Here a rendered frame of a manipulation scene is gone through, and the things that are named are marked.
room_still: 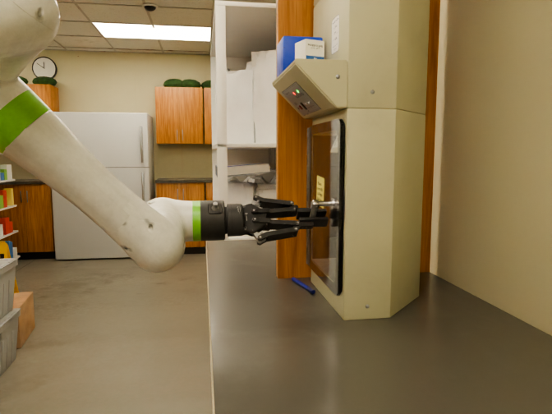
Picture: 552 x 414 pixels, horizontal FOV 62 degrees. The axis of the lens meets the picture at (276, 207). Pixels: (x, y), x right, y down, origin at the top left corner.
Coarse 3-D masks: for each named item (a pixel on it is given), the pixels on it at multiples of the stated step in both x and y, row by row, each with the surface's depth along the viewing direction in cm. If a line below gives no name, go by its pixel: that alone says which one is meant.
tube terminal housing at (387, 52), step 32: (320, 0) 118; (352, 0) 96; (384, 0) 97; (416, 0) 105; (320, 32) 119; (352, 32) 96; (384, 32) 97; (416, 32) 107; (352, 64) 97; (384, 64) 98; (416, 64) 108; (352, 96) 98; (384, 96) 99; (416, 96) 110; (352, 128) 99; (384, 128) 100; (416, 128) 111; (352, 160) 100; (384, 160) 101; (416, 160) 113; (352, 192) 100; (384, 192) 102; (416, 192) 114; (352, 224) 101; (384, 224) 102; (416, 224) 116; (352, 256) 102; (384, 256) 103; (416, 256) 118; (320, 288) 123; (352, 288) 103; (384, 288) 104; (416, 288) 119
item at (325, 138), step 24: (336, 120) 102; (312, 144) 125; (336, 144) 102; (312, 168) 125; (336, 168) 103; (312, 192) 126; (336, 192) 103; (336, 216) 103; (312, 240) 127; (336, 240) 104; (312, 264) 127; (336, 264) 104; (336, 288) 104
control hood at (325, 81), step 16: (304, 64) 96; (320, 64) 96; (336, 64) 97; (288, 80) 110; (304, 80) 100; (320, 80) 96; (336, 80) 97; (320, 96) 100; (336, 96) 97; (320, 112) 110
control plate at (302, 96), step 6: (294, 84) 108; (288, 90) 117; (294, 90) 112; (300, 90) 108; (288, 96) 121; (294, 96) 117; (300, 96) 112; (306, 96) 108; (294, 102) 121; (300, 102) 117; (312, 102) 108; (300, 108) 122; (312, 108) 113; (318, 108) 109
